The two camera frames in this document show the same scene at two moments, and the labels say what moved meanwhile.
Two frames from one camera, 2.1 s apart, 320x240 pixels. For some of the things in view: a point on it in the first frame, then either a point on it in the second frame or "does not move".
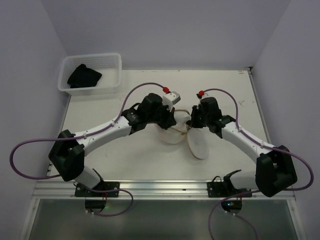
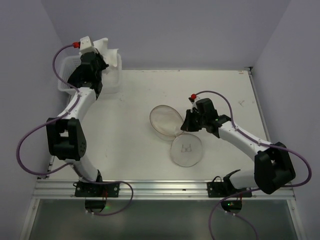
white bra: [181, 117] to [109, 55]
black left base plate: [101, 186] does not move
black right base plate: [217, 189] does not move
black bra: [83, 77] does not move
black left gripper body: [169, 118] to [99, 63]
